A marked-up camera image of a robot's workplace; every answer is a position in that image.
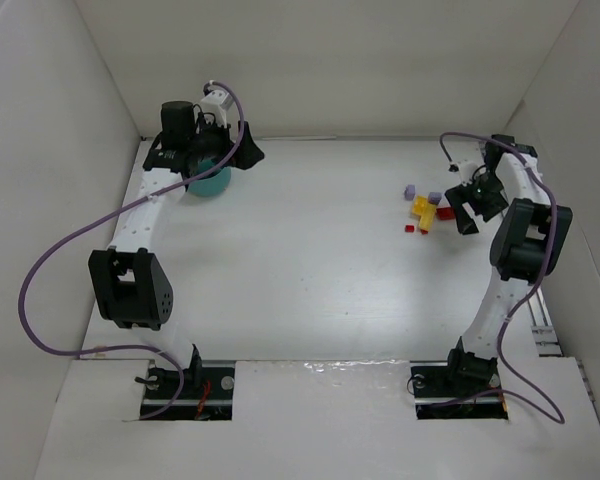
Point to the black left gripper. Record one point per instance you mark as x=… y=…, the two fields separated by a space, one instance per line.
x=236 y=147

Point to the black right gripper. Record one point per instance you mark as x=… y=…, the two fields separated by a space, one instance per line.
x=472 y=202

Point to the red large lego brick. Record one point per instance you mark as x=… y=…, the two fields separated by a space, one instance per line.
x=445 y=213

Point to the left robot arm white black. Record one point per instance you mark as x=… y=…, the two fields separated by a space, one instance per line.
x=131 y=287

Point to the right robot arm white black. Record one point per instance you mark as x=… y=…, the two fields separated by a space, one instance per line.
x=525 y=249

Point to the lavender lego brick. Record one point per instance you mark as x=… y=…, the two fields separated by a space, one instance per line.
x=434 y=198
x=409 y=192

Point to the yellow long lego plate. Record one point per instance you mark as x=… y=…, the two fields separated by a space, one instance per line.
x=427 y=217

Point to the yellow lego brick upside down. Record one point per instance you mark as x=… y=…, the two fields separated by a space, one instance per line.
x=420 y=205

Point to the teal divided round container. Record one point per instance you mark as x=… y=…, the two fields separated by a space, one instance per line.
x=212 y=185

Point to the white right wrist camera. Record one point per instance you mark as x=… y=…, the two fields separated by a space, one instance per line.
x=464 y=170

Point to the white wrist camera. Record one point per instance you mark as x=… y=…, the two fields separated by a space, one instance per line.
x=216 y=102
x=464 y=170

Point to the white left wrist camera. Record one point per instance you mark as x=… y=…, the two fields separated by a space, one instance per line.
x=216 y=102

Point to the aluminium side rail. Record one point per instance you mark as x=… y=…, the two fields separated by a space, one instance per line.
x=542 y=328

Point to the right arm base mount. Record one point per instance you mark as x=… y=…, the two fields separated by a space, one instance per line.
x=443 y=394

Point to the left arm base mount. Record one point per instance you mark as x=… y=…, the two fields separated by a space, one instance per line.
x=207 y=394

